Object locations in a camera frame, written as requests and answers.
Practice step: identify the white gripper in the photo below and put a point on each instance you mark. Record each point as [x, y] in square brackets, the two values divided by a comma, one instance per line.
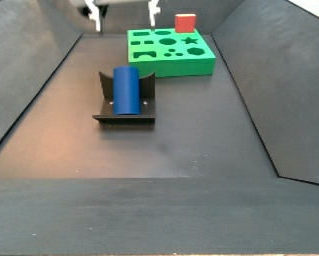
[94, 4]

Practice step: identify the blue cylinder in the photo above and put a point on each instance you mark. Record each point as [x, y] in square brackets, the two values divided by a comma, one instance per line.
[126, 91]

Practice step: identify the red oval block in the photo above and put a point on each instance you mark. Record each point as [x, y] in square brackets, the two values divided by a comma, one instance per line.
[185, 23]

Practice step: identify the black curved fixture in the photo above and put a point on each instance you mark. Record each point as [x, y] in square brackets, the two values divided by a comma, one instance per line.
[148, 114]

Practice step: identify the green foam shape-sorter block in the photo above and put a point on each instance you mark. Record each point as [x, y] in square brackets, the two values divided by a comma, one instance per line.
[170, 54]

